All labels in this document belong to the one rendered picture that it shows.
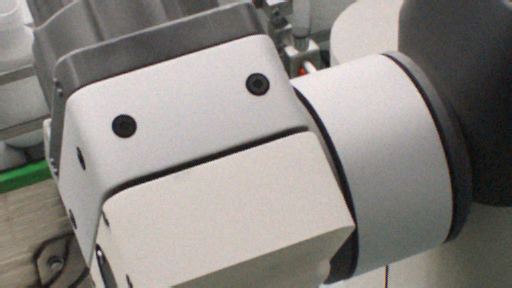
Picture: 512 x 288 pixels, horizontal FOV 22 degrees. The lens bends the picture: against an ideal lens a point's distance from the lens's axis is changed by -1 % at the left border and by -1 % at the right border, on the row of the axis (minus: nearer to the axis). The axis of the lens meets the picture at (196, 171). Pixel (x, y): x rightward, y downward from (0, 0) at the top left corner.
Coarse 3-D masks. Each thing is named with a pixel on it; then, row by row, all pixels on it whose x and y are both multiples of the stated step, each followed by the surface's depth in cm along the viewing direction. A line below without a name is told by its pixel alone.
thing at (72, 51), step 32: (32, 0) 59; (64, 0) 57; (96, 0) 55; (128, 0) 55; (160, 0) 56; (192, 0) 57; (64, 32) 56; (96, 32) 55; (128, 32) 55; (160, 32) 53; (192, 32) 53; (224, 32) 53; (256, 32) 54; (32, 64) 60; (64, 64) 52; (96, 64) 52; (128, 64) 52; (64, 96) 53
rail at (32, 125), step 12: (252, 0) 137; (24, 24) 137; (312, 36) 143; (324, 36) 144; (12, 72) 131; (24, 72) 131; (0, 84) 131; (36, 120) 136; (0, 132) 135; (12, 132) 135; (24, 132) 136
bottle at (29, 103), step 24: (0, 0) 132; (0, 24) 130; (0, 48) 131; (24, 48) 132; (0, 72) 132; (0, 96) 135; (24, 96) 135; (0, 120) 137; (24, 120) 136; (24, 144) 139
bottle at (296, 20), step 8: (296, 0) 139; (304, 0) 140; (296, 8) 140; (304, 8) 141; (264, 16) 141; (288, 16) 140; (296, 16) 141; (304, 16) 142; (264, 24) 142; (296, 24) 142; (304, 24) 142
